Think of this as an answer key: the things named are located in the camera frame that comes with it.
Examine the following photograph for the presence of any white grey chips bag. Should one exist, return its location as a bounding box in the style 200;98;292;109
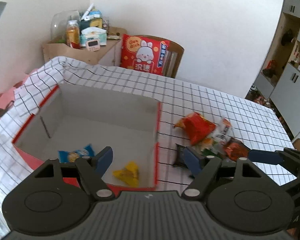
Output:
212;117;232;145

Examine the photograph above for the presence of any red chips bag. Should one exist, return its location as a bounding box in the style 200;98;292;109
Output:
173;112;216;146

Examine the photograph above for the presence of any green white snack packet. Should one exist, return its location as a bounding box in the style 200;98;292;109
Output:
194;138;225;159

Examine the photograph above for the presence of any black snack packet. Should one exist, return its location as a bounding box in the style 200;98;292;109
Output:
172;144;187;168

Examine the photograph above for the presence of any blue snack packet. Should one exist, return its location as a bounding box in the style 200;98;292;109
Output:
58;144;95;163

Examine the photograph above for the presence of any dark red snack packet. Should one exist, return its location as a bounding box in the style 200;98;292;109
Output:
223;138;250;161

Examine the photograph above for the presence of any black grid white tablecloth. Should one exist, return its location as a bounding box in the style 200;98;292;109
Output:
0;56;290;239

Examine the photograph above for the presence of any yellow snack packet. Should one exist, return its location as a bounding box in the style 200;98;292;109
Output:
113;161;139;187

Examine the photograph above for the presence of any red white cardboard box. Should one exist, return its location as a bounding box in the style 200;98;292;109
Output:
12;83;161;191

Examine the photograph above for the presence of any white storage cabinet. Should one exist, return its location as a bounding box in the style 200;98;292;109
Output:
246;0;300;140

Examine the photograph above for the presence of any pink patterned cloth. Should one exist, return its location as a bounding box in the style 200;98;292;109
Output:
0;68;38;118

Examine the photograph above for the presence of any wooden side cabinet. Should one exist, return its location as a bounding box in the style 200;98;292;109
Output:
42;27;127;66

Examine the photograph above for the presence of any wooden chair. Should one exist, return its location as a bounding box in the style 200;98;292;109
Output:
142;35;184;78

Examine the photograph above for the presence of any pink digital timer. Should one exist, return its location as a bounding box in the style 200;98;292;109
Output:
86;38;101;51

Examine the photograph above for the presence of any tissue pack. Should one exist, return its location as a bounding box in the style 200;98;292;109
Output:
80;27;107;47

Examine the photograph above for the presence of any orange drink bottle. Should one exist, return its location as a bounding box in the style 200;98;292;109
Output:
66;20;81;49

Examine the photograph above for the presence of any clear glass jar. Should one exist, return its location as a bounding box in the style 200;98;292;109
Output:
50;10;80;40

